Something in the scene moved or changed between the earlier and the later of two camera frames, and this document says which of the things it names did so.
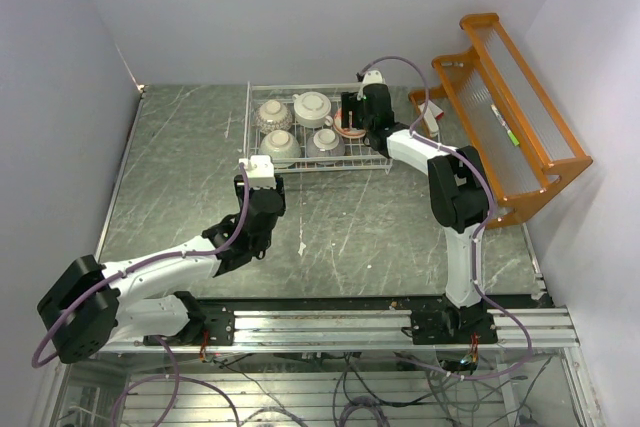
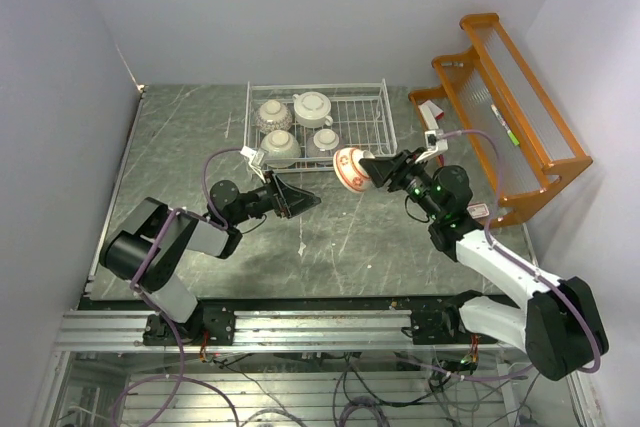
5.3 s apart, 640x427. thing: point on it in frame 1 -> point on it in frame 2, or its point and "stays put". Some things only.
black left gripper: [238, 190] -> [291, 200]
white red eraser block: [432, 114] stays put
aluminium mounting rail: [520, 330] stays put
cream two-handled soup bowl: [312, 109] stays put
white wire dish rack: [299, 125] stays put
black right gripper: [351, 104] -> [400, 165]
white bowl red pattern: [346, 132] -> [350, 173]
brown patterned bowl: [273, 115] stays put
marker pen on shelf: [505, 125] stays put
